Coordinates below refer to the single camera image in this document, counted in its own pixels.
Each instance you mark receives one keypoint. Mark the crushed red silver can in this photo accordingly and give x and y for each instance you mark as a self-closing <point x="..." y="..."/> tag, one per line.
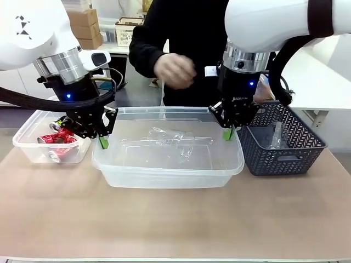
<point x="57" y="156"/>

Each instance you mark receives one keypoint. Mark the person in black clothes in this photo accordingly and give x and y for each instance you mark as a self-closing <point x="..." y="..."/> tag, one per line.
<point x="192" y="33"/>

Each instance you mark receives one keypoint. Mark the white side table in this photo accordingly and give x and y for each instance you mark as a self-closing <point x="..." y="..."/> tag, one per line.
<point x="323" y="87"/>

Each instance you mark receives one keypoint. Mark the brown cardboard box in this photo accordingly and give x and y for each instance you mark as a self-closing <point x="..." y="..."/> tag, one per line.
<point x="91" y="42"/>
<point x="85" y="17"/>
<point x="87" y="30"/>

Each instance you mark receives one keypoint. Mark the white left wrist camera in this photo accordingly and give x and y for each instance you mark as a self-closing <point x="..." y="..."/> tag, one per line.
<point x="96" y="59"/>

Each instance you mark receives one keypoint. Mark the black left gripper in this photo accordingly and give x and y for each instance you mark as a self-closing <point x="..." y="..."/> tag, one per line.
<point x="74" y="93"/>

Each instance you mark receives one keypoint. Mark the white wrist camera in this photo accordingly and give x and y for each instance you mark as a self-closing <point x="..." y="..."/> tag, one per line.
<point x="96" y="59"/>
<point x="211" y="71"/>

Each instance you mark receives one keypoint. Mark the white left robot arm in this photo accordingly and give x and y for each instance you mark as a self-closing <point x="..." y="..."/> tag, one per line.
<point x="33" y="27"/>

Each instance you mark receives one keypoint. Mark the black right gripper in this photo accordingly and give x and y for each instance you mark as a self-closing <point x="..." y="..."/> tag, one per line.
<point x="238" y="90"/>

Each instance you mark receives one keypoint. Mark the white crate with wooden rim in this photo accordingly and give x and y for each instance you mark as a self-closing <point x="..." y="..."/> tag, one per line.
<point x="124" y="33"/>

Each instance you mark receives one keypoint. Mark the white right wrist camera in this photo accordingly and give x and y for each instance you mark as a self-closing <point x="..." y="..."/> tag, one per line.
<point x="211" y="71"/>

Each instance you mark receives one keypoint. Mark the teal floor mat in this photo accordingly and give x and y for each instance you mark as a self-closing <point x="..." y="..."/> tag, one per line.
<point x="105" y="86"/>

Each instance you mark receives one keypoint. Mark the crumpled clear plastic waste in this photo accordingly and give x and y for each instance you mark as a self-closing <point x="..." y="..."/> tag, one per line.
<point x="266" y="89"/>

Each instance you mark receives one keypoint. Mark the clear plastic waste piece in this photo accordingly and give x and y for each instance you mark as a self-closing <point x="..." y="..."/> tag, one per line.
<point x="163" y="96"/>

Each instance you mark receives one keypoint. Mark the clear plastic cup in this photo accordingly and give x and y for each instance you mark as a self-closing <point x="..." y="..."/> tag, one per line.
<point x="277" y="135"/>

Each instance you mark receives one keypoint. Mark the clear plastic storage box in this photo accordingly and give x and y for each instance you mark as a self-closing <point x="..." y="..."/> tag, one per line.
<point x="108" y="30"/>

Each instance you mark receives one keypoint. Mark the crushed clear plastic bottle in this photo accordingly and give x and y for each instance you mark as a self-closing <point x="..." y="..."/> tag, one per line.
<point x="185" y="153"/>
<point x="167" y="135"/>

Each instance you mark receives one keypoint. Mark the white background table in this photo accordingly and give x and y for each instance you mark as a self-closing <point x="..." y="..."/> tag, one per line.
<point x="115" y="49"/>

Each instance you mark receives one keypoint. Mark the crushed dark silver can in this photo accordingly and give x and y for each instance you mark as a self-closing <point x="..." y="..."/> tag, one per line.
<point x="57" y="124"/>

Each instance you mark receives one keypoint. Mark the person's right forearm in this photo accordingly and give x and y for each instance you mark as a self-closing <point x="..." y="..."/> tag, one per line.
<point x="142" y="54"/>

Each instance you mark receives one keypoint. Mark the large clear plastic bin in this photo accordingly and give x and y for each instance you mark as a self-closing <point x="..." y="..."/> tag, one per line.
<point x="164" y="175"/>

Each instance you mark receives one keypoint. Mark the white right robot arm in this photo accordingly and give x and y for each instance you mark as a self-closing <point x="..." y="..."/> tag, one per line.
<point x="268" y="22"/>

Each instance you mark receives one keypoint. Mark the person's right hand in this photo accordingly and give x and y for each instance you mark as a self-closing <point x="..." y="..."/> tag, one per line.
<point x="172" y="69"/>

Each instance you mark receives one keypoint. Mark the dark grey woven plastic basket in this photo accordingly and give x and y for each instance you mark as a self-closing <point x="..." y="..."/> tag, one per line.
<point x="288" y="161"/>

